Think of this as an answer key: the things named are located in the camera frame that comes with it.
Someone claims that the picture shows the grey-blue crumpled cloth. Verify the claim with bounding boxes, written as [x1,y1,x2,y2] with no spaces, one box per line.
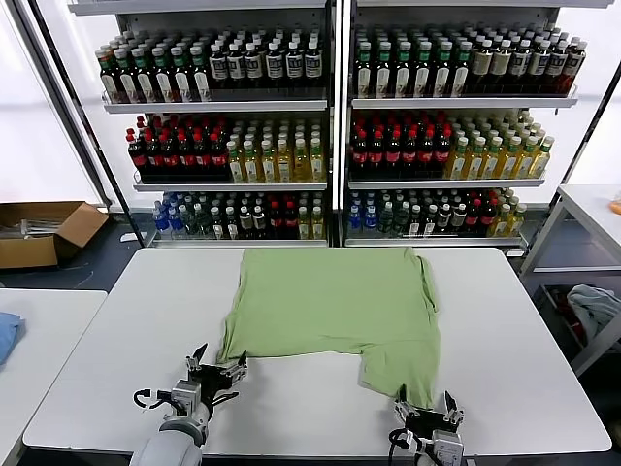
[566,283,621,344]

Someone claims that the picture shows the red cap cola bottle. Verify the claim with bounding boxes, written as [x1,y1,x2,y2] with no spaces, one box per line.
[465,198,482,235]
[434,125,453,179]
[209,131,230,180]
[402,128,421,179]
[144,131,164,180]
[385,128,405,179]
[176,133,197,180]
[368,128,388,179]
[268,201,284,240]
[159,133,180,180]
[125,127,149,180]
[282,201,299,240]
[418,127,438,179]
[192,131,213,180]
[479,197,497,235]
[351,128,371,179]

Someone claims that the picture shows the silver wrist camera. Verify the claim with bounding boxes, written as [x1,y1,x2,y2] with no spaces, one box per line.
[170,381,204,417]
[430,429,466,466]

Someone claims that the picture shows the black slanted frame pole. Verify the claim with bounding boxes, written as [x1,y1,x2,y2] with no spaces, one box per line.
[26,0,149,248]
[528,62,621,249]

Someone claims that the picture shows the red crumpled cloth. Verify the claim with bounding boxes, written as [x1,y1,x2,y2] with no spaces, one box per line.
[556,289,583,341]

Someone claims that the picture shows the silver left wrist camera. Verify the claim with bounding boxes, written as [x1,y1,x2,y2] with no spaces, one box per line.
[170,381,204,417]

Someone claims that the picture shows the silver frame pole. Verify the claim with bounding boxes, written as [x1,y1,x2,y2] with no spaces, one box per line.
[8,0,117,213]

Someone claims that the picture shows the dark storage crate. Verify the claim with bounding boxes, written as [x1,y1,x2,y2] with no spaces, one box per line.
[539,283,621,363]

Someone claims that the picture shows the grey frame side table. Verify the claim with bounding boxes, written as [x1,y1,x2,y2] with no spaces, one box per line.
[517,183,621,378]

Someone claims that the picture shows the dark tea bottle green cap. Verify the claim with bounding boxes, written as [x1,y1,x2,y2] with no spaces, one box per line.
[98,45,121,103]
[374,41,394,97]
[114,47,140,103]
[413,41,434,97]
[171,45,194,102]
[189,45,212,102]
[355,41,375,97]
[451,41,474,97]
[433,41,453,97]
[151,46,176,103]
[134,47,157,103]
[394,41,414,97]

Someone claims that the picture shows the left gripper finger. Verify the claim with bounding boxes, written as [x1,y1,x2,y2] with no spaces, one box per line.
[185,343,209,374]
[223,351,250,384]

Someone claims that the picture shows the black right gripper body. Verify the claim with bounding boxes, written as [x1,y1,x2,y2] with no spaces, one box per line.
[406,409,461,438]

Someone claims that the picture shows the dark bottle white blue label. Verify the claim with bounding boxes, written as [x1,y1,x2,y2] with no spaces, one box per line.
[284,40,306,98]
[265,41,285,98]
[226,42,246,98]
[562,36,587,96]
[209,42,229,98]
[303,39,324,98]
[527,39,551,96]
[545,39,570,96]
[244,41,265,98]
[508,39,533,96]

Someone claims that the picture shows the grey metal parts bundle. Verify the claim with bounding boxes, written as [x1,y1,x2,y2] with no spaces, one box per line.
[0,216,67,240]

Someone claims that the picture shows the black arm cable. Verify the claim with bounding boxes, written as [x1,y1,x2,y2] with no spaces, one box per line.
[386,426,421,466]
[133,386,174,414]

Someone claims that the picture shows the brown cardboard box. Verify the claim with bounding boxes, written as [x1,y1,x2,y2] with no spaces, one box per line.
[0,200,111,270]

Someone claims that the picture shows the green polo shirt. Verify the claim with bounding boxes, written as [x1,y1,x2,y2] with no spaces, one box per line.
[216,246,441,408]

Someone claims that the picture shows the blue folded cloth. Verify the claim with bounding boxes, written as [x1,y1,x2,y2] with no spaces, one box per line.
[0,310,26,366]

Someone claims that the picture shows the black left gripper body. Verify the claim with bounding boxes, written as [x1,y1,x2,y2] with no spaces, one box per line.
[192,364,240,405]

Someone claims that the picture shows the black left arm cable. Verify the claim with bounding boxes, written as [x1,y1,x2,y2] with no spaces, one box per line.
[133,386,174,414]

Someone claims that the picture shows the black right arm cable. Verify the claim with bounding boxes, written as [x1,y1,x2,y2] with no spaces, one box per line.
[386,426,421,466]

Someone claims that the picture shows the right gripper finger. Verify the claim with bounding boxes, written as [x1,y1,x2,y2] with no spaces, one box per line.
[394,384,416,424]
[444,390,465,424]

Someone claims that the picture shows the dark bottle beige label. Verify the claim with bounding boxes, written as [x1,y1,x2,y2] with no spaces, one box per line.
[471,39,494,96]
[490,39,513,96]

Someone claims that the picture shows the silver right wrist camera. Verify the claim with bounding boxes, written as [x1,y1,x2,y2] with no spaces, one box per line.
[430,429,466,466]

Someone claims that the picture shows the grey metal shelf unit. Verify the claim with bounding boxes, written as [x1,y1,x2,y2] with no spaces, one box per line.
[339,0,582,254]
[67,0,337,250]

